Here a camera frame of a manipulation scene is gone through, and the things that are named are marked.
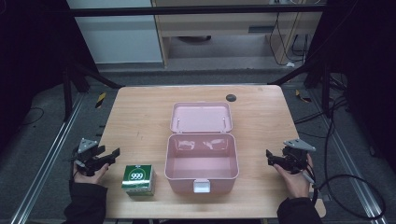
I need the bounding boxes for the yellow and black tape strip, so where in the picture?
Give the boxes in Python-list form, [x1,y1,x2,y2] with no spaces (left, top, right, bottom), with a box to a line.
[294,89,313,104]
[94,91,107,109]

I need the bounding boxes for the person's left hand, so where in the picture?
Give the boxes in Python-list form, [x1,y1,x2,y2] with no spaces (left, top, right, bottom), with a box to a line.
[73,162,110,186]

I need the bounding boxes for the black metal stand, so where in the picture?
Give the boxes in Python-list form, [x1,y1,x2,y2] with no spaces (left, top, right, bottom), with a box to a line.
[267,60,332,119]
[61,60,124,123]

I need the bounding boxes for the white cabinet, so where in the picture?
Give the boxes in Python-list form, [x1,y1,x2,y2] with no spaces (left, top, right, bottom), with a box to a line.
[66,0,164,65]

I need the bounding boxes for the person's right hand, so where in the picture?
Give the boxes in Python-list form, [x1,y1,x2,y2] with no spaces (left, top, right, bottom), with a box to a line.
[273,153,314,200]

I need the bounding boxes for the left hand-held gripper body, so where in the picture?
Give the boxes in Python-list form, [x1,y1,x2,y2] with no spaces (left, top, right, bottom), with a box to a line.
[72,138,108,177]

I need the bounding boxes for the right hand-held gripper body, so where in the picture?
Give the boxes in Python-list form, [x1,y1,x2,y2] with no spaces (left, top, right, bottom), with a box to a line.
[274,138,317,175]

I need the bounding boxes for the light wooden desk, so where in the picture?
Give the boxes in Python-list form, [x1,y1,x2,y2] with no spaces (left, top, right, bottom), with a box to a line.
[150,0,323,68]

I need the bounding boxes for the black curtain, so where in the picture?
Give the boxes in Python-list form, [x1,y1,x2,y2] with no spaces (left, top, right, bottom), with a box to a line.
[303,0,396,175]
[0,0,98,153]

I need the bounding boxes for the green and white medicine box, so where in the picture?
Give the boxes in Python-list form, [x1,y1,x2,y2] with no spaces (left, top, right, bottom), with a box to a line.
[120,164,156,197]

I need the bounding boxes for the aluminium floor rail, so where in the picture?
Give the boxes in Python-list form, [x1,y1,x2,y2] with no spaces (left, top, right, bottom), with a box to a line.
[9,92,86,224]
[310,89,389,224]

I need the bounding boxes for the black metal crossbar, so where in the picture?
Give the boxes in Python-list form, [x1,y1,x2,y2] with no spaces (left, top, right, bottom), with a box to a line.
[66,4,328,19]

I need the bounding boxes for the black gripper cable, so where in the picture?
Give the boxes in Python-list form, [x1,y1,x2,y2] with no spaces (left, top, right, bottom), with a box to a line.
[300,169,388,220]

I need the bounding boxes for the thin black floor cable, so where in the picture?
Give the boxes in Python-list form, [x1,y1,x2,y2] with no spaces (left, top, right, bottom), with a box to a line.
[18,106,45,127]

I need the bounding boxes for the pink plastic storage box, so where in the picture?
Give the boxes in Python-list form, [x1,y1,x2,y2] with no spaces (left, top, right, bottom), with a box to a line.
[163,101,240,194]

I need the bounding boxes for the hanging black cables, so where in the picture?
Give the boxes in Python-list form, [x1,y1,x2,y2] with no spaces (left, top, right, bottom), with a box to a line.
[268,12,310,67]

